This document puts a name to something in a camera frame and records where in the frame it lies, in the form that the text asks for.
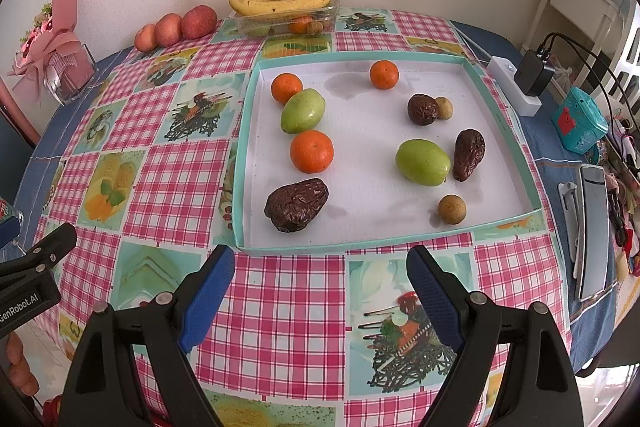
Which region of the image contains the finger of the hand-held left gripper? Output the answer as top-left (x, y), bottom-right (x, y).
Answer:
top-left (0, 223), bottom-right (78, 280)
top-left (0, 214), bottom-right (23, 250)

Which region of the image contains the large dark wrinkled date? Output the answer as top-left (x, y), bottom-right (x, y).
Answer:
top-left (264, 177), bottom-right (330, 233)

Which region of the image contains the clear plastic container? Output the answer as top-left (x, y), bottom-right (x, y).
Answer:
top-left (229, 0), bottom-right (342, 39)

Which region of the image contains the pink checked printed tablecloth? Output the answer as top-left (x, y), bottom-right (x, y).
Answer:
top-left (42, 9), bottom-right (573, 427)

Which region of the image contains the orange tangerine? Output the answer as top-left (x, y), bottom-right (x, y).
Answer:
top-left (370, 60), bottom-right (400, 90)
top-left (290, 130), bottom-right (335, 174)
top-left (271, 73), bottom-right (304, 104)

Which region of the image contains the brown kiwi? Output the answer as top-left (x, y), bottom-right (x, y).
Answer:
top-left (438, 195), bottom-right (467, 225)

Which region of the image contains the black charger cable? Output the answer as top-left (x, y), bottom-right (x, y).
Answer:
top-left (537, 32), bottom-right (628, 138)

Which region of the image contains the square glass vase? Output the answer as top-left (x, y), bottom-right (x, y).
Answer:
top-left (44, 43), bottom-right (98, 106)

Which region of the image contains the long dark wrinkled date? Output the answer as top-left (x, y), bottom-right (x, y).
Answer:
top-left (453, 128), bottom-right (486, 182)

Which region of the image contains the white power strip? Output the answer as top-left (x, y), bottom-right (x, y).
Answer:
top-left (487, 56), bottom-right (543, 116)

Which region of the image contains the black charger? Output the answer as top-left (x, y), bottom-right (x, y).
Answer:
top-left (514, 52), bottom-right (557, 96)

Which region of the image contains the yellow spotted banana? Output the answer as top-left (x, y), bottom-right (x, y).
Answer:
top-left (229, 0), bottom-right (335, 17)

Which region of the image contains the white plastic clip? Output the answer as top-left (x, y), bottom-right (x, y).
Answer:
top-left (557, 181), bottom-right (582, 264)

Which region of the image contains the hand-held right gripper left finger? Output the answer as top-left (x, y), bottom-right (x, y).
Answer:
top-left (57, 244), bottom-right (236, 427)

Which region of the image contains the pink paper flower bouquet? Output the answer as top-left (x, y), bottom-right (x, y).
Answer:
top-left (6, 0), bottom-right (83, 78)

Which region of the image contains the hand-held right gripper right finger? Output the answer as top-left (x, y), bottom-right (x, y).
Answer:
top-left (406, 245), bottom-right (585, 427)

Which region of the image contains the round dark wrinkled date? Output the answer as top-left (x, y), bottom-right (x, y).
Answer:
top-left (407, 93), bottom-right (440, 126)

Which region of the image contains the pile of small trinkets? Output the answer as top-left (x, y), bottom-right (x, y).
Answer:
top-left (597, 117), bottom-right (640, 278)

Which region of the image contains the red apple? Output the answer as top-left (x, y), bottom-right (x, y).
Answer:
top-left (181, 5), bottom-right (219, 40)
top-left (134, 24), bottom-right (160, 53)
top-left (155, 13), bottom-right (184, 48)

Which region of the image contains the teal cardboard tray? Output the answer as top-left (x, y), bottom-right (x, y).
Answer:
top-left (232, 49), bottom-right (542, 257)

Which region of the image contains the teal tin with red label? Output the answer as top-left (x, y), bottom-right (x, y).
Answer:
top-left (551, 87), bottom-right (610, 154)

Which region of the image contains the grey remote control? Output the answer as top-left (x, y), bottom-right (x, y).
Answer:
top-left (575, 164), bottom-right (617, 303)

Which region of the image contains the person's left hand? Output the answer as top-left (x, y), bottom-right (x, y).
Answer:
top-left (0, 332), bottom-right (41, 398)

